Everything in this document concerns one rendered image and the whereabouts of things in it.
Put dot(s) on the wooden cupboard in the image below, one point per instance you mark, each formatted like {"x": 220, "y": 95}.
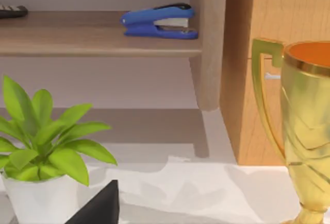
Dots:
{"x": 257, "y": 15}

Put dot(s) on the open wooden shelf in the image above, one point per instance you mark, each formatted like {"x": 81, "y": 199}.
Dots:
{"x": 103, "y": 38}

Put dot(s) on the blue stapler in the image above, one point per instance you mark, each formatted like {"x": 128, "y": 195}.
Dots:
{"x": 159, "y": 23}

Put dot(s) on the black remote control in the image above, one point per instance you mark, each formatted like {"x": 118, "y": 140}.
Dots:
{"x": 11, "y": 11}

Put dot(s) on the green plant in white pot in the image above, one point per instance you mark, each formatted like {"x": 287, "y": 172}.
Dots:
{"x": 43, "y": 157}

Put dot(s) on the gold trophy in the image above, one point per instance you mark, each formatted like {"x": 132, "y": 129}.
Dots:
{"x": 306, "y": 121}

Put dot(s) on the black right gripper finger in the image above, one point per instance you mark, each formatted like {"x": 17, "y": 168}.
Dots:
{"x": 103, "y": 206}

